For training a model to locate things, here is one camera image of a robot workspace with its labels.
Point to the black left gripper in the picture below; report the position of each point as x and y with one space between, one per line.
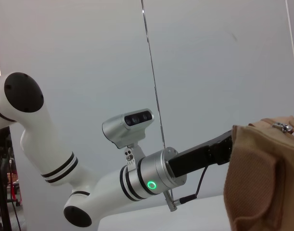
197 158

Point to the khaki canvas food bag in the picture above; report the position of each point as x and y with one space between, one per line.
264 178

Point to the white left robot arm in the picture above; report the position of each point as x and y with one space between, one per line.
53 149

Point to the silver metal zipper pull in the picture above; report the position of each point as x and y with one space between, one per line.
281 126

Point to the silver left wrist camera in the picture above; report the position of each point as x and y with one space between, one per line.
127 130

